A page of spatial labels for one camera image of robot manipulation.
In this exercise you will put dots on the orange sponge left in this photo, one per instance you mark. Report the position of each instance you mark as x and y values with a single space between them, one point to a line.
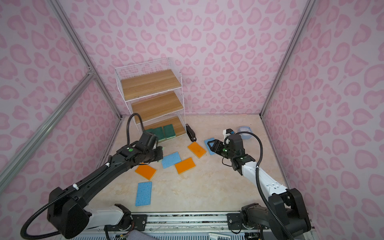
146 171

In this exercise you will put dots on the orange sponge centre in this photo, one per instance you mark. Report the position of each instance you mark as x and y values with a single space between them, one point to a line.
185 165

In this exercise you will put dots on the light blue round container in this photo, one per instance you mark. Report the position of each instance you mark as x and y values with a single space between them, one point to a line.
246 130

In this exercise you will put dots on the orange sponge back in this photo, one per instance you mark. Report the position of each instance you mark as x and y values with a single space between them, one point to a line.
197 150

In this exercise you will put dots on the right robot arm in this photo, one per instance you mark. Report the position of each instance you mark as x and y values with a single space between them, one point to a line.
284 211

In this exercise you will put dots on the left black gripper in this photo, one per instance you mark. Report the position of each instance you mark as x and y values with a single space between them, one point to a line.
161 154

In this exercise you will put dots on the blue sponge near front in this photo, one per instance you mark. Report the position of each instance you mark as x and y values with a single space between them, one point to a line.
144 194

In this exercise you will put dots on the blue sponge back right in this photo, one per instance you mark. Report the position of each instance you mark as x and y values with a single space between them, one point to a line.
209 143

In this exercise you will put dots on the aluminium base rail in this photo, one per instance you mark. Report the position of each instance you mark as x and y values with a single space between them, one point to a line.
182 226

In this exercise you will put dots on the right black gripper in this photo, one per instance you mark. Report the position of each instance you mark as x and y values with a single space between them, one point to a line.
215 148

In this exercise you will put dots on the blue sponge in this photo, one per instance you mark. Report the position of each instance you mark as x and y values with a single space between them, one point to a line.
171 160
209 143
144 194

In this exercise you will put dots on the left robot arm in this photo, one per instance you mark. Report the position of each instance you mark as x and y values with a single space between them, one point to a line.
66 209

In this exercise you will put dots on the white wire wooden shelf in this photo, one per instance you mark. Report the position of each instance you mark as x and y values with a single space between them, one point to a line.
154 90

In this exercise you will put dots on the orange sponge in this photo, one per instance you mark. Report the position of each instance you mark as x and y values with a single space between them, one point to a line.
146 171
197 150
185 165

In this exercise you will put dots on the black stapler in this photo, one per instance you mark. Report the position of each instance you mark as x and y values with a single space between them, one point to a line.
191 134

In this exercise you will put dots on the blue sponge centre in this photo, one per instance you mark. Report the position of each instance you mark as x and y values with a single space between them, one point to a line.
171 160

